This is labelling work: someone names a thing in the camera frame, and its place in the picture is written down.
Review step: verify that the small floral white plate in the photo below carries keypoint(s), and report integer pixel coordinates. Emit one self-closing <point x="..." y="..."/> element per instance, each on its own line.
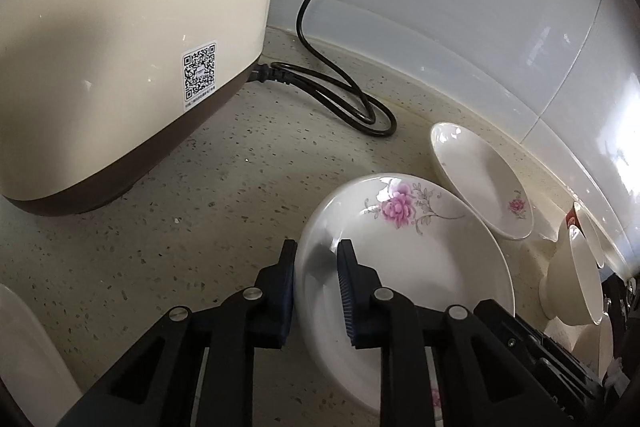
<point x="475" y="172"/>

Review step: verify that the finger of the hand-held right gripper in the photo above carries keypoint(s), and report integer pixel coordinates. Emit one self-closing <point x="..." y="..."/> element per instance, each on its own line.
<point x="530" y="347"/>

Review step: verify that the cream rice cooker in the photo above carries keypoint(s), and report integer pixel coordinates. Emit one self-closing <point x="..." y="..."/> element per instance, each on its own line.
<point x="125" y="32"/>

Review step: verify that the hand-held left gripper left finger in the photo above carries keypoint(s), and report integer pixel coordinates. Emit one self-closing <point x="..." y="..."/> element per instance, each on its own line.
<point x="286" y="297"/>

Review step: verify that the white bowl with red band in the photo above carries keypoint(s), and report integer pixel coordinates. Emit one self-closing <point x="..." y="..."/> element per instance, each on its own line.
<point x="592" y="232"/>

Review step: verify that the white dish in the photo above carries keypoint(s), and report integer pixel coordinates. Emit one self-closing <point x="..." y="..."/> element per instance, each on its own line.
<point x="30" y="357"/>

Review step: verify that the large floral white plate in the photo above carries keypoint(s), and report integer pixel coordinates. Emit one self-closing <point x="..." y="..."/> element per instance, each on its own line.
<point x="425" y="257"/>

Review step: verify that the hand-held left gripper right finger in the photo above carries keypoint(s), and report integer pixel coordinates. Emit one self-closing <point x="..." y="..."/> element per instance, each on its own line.
<point x="346" y="297"/>

